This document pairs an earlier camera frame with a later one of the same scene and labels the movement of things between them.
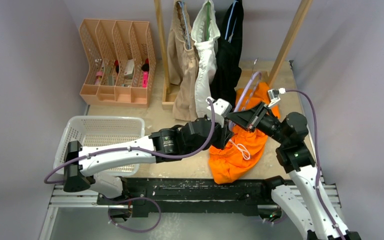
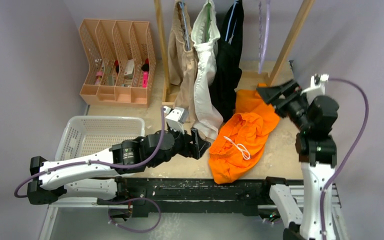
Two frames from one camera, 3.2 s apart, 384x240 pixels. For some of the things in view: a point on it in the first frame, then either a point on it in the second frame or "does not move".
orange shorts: [245, 146] does not move
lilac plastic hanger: [258, 74] to [264, 42]
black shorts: [223, 87] does not move
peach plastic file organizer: [121, 60] does not move
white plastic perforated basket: [96, 130] does not move
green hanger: [208, 6] does not move
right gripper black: [248, 118] to [290, 89]
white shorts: [205, 32] does not move
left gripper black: [224, 134] to [190, 150]
